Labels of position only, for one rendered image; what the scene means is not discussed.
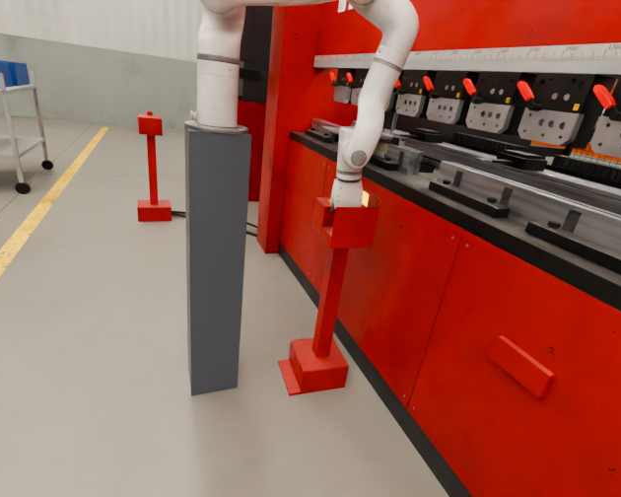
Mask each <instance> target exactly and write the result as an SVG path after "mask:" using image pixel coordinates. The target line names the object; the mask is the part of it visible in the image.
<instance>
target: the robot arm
mask: <svg viewBox="0 0 621 497"><path fill-rule="evenodd" d="M331 1H336V0H200V2H201V3H202V4H203V16H202V21H201V26H200V29H199V32H198V36H197V110H196V111H195V112H193V111H192V110H191V111H190V120H188V121H185V122H184V126H185V127H188V128H191V129H195V130H200V131H206V132H214V133H226V134H243V133H247V132H248V128H247V127H245V126H242V125H238V100H239V76H240V53H241V41H242V31H243V25H244V18H245V6H306V5H315V4H321V3H326V2H331ZM348 2H349V3H350V5H351V6H352V7H353V8H354V9H355V10H356V11H357V12H358V13H359V14H360V15H361V16H362V17H364V18H365V19H366V20H368V21H369V22H371V23H372V24H374V25H375V26H376V27H377V28H379V29H380V31H381V32H382V39H381V41H380V44H379V48H378V50H377V53H376V55H375V58H374V60H373V62H372V65H371V67H370V70H369V72H368V75H367V77H366V80H365V82H364V85H363V88H362V90H361V93H360V96H359V98H358V116H357V121H356V125H355V126H344V127H341V128H340V130H339V143H338V156H337V170H336V176H337V178H336V179H335V180H334V184H333V187H332V192H331V199H330V205H331V206H332V207H331V212H332V213H335V209H336V207H361V206H362V197H363V188H362V181H361V180H360V178H362V171H363V167H364V166H365V165H366V164H367V162H368V161H369V160H370V158H371V156H372V154H373V152H374V151H375V149H376V146H377V144H378V142H379V140H380V135H381V132H382V128H383V123H384V110H385V107H386V104H387V102H388V100H389V98H390V96H391V93H392V91H393V89H394V87H395V85H396V82H397V80H398V78H399V76H400V73H401V71H402V69H403V67H404V64H405V62H406V60H407V58H408V55H409V53H410V51H411V49H412V46H413V44H414V42H415V39H416V37H417V34H418V31H419V18H418V15H417V12H416V10H415V8H414V7H413V5H412V3H411V2H410V1H409V0H348Z"/></svg>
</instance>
